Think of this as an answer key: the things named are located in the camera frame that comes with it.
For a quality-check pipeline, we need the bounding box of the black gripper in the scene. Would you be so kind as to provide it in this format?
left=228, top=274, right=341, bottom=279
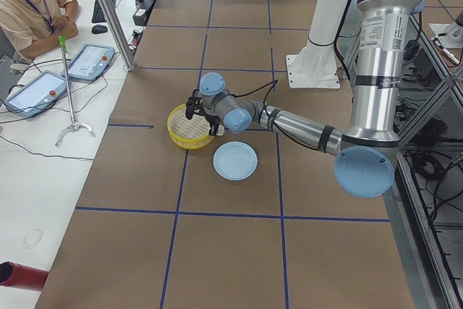
left=203, top=106, right=225, bottom=136

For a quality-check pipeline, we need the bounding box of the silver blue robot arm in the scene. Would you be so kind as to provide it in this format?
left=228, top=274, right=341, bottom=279
left=186, top=0, right=424, bottom=198

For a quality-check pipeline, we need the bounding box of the yellow bamboo steamer basket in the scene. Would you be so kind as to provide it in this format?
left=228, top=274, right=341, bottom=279
left=167, top=104, right=214, bottom=150

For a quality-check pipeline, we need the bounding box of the light blue plate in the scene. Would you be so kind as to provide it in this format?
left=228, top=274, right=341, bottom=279
left=213, top=141, right=258, bottom=181

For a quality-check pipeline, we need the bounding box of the brown paper table cover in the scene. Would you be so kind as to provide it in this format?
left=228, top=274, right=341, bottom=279
left=37, top=0, right=416, bottom=308

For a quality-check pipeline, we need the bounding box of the black box device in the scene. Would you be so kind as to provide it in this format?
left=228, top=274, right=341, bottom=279
left=132, top=0, right=156, bottom=26

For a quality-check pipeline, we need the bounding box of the far teach pendant tablet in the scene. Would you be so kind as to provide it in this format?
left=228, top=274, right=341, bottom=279
left=67, top=43, right=116, bottom=82

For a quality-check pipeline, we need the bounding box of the teach pendant tablet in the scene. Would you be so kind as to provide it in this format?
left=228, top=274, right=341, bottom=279
left=5, top=70, right=67, bottom=117
left=67, top=43, right=116, bottom=82

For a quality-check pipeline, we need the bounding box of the black computer mouse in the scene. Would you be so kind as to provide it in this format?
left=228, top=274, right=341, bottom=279
left=91, top=25, right=108, bottom=35

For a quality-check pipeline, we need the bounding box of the black keyboard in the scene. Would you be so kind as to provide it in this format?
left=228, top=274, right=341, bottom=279
left=91, top=0, right=119, bottom=24

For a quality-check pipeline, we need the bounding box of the metal reacher grabber stick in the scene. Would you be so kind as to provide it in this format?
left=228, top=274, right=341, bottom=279
left=55, top=35, right=95, bottom=147

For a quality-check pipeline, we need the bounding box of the near teach pendant tablet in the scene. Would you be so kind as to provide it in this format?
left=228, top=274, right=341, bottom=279
left=5, top=70, right=67, bottom=117

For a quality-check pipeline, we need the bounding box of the seated man beige shirt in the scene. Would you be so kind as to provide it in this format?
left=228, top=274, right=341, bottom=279
left=1, top=0, right=79, bottom=63

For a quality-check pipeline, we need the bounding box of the red cylinder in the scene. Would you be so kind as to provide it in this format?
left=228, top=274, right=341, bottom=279
left=1, top=261, right=48, bottom=292

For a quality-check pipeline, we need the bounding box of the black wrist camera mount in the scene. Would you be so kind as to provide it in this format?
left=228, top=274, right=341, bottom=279
left=185, top=89, right=204, bottom=120

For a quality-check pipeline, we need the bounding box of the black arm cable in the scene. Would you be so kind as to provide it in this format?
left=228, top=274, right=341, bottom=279
left=231, top=79, right=326, bottom=151

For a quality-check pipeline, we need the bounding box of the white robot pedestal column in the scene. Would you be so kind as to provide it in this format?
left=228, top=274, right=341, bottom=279
left=286, top=0, right=349, bottom=89

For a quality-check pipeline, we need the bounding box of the aluminium side frame rail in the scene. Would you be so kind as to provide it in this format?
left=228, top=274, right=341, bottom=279
left=384, top=5, right=462, bottom=308

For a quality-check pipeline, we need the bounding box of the aluminium frame post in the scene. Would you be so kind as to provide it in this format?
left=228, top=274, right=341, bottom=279
left=98, top=0, right=135, bottom=72

